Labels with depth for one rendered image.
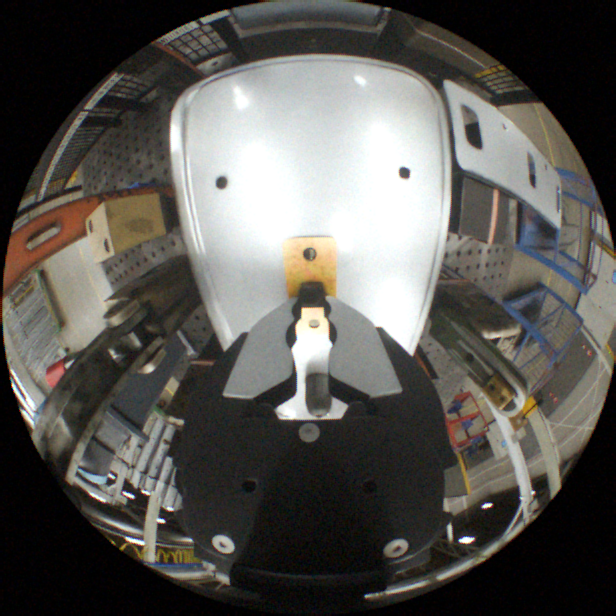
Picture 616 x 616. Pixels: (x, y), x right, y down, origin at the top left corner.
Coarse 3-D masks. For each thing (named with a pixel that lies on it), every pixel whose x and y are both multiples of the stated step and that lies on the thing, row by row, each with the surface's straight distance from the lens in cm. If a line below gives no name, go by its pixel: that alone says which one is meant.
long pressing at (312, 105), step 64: (256, 64) 19; (320, 64) 18; (384, 64) 20; (192, 128) 18; (256, 128) 15; (320, 128) 14; (384, 128) 15; (448, 128) 19; (192, 192) 16; (256, 192) 14; (320, 192) 13; (384, 192) 14; (448, 192) 17; (192, 256) 16; (256, 256) 14; (384, 256) 15; (256, 320) 17; (384, 320) 18
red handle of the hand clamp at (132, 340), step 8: (136, 328) 17; (128, 336) 16; (136, 336) 16; (120, 344) 17; (128, 344) 17; (136, 344) 16; (80, 352) 21; (112, 352) 18; (120, 352) 17; (64, 360) 23; (72, 360) 21; (48, 368) 26; (56, 368) 24; (64, 368) 23; (48, 376) 26; (56, 376) 24
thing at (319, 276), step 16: (288, 240) 13; (304, 240) 12; (320, 240) 12; (288, 256) 13; (320, 256) 13; (336, 256) 13; (288, 272) 13; (304, 272) 13; (320, 272) 13; (336, 272) 13; (288, 288) 14; (304, 288) 13; (320, 288) 13; (336, 288) 14; (304, 304) 13; (320, 304) 13; (304, 320) 15; (320, 320) 15
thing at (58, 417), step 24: (144, 312) 16; (120, 336) 15; (144, 336) 18; (96, 360) 15; (120, 360) 18; (144, 360) 17; (72, 384) 15; (96, 384) 16; (120, 384) 16; (48, 408) 16; (72, 408) 17; (96, 408) 16; (48, 432) 16; (72, 432) 17; (48, 456) 18; (72, 456) 17; (72, 480) 18
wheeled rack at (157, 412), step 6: (162, 402) 421; (156, 408) 409; (150, 414) 406; (156, 414) 444; (162, 414) 416; (162, 420) 458; (132, 456) 400; (126, 462) 457; (132, 468) 438; (126, 474) 405; (144, 474) 451; (174, 486) 482
